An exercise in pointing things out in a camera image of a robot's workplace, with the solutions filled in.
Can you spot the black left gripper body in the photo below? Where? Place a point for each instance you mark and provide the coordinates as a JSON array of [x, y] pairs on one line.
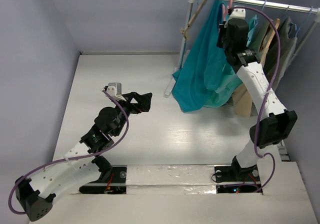
[[128, 107]]

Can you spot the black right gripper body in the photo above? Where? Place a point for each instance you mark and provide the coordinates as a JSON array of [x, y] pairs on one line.
[[222, 32]]

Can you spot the pink plastic hanger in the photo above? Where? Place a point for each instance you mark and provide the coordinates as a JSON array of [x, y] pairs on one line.
[[225, 9]]

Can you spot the teal blue t-shirt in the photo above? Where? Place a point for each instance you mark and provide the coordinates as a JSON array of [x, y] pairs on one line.
[[189, 90]]

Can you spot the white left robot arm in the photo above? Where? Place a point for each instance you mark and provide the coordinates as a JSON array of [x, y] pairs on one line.
[[42, 187]]

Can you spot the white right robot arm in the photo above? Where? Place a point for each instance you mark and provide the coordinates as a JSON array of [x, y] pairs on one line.
[[274, 121]]

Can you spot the mint green hanging shirt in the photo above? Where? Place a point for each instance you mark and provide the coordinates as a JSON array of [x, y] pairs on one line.
[[219, 78]]

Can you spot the beige wooden clip hanger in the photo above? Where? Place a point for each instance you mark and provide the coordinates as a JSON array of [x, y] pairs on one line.
[[184, 31]]

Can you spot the grey hanging shirt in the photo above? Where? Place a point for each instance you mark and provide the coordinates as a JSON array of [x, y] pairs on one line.
[[286, 52]]

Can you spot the olive tan hanging shirt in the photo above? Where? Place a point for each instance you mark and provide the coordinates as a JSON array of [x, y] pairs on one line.
[[261, 42]]

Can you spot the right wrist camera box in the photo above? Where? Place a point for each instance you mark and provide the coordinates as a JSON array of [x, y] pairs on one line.
[[236, 12]]

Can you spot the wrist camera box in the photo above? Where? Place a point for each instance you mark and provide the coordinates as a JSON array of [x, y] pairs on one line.
[[114, 89], [236, 12]]

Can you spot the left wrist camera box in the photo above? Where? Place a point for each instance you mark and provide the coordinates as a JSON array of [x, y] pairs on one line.
[[114, 89]]

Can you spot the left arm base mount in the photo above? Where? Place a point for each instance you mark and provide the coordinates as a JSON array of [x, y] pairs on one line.
[[112, 180]]

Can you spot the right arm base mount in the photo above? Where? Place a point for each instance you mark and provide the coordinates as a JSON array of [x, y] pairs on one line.
[[232, 178]]

